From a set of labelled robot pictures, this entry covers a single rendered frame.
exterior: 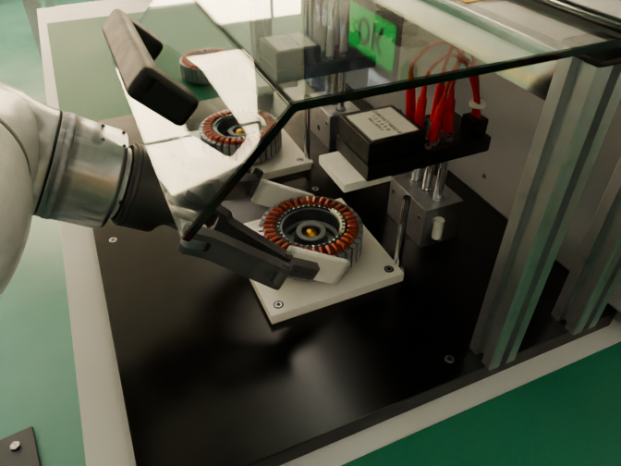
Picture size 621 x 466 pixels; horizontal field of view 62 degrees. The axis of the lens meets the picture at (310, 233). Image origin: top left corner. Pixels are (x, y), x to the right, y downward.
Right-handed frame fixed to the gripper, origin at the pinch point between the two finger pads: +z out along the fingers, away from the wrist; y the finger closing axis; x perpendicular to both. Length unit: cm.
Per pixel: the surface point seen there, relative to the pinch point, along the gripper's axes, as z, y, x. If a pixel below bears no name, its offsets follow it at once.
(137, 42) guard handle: -24.3, -11.8, -15.8
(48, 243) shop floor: -12, 114, 100
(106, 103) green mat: -17, 52, 16
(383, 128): 0.7, -0.2, -13.6
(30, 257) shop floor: -17, 108, 102
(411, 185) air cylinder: 10.5, 2.8, -8.0
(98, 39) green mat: -19, 88, 17
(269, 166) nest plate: 0.8, 18.0, 2.3
